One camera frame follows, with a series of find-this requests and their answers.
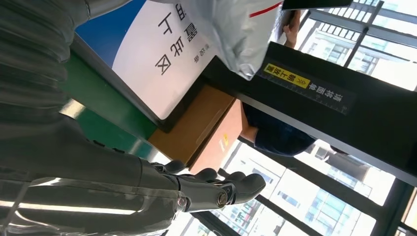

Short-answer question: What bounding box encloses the yellow label on column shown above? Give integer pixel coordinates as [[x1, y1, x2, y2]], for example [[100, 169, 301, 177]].
[[263, 62, 311, 89]]

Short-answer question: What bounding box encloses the green belt conveyor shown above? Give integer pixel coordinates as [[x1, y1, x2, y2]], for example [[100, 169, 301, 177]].
[[60, 98, 170, 164]]

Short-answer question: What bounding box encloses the glazed wall with dark mullions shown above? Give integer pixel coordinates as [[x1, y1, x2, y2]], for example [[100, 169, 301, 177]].
[[166, 0, 417, 236]]

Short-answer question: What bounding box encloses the brown cardboard box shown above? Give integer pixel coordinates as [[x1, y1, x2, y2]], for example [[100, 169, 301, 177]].
[[148, 85, 249, 175]]

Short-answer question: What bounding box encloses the black scanner column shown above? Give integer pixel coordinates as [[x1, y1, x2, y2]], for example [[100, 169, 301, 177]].
[[202, 41, 417, 187]]

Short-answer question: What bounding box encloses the weighing platform with printed sign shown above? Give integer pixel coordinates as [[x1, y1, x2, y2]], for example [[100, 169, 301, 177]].
[[69, 0, 218, 134]]

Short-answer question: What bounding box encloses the person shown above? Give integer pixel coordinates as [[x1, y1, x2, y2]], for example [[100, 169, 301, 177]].
[[240, 9, 318, 158]]

